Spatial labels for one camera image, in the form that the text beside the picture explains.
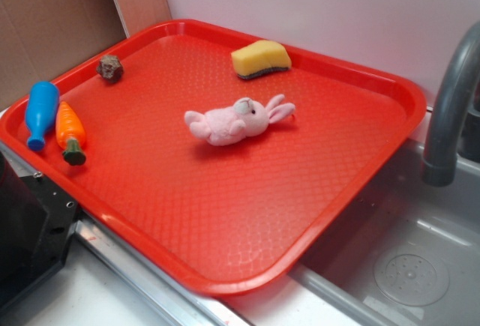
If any pink plush bunny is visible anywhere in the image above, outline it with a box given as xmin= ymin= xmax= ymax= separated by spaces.
xmin=184 ymin=94 xmax=296 ymax=146

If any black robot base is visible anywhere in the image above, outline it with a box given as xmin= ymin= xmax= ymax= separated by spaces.
xmin=1 ymin=155 xmax=79 ymax=314

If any red plastic tray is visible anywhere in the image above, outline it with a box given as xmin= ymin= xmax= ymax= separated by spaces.
xmin=1 ymin=20 xmax=426 ymax=296

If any orange toy carrot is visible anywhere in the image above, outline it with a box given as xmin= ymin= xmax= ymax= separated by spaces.
xmin=55 ymin=101 xmax=86 ymax=166

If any blue plastic toy bottle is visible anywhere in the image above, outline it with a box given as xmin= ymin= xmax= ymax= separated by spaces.
xmin=25 ymin=81 xmax=60 ymax=151

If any brown rock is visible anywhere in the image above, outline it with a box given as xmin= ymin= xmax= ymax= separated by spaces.
xmin=96 ymin=55 xmax=124 ymax=83

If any yellow sponge with grey pad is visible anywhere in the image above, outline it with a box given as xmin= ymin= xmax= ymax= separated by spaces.
xmin=231 ymin=40 xmax=292 ymax=79

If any grey toy faucet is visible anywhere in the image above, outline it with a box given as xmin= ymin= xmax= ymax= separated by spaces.
xmin=421 ymin=22 xmax=479 ymax=187

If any brown cardboard panel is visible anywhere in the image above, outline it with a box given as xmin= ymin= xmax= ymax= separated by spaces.
xmin=1 ymin=0 xmax=171 ymax=109

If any grey plastic sink basin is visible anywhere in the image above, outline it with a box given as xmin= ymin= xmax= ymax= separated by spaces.
xmin=291 ymin=141 xmax=479 ymax=325

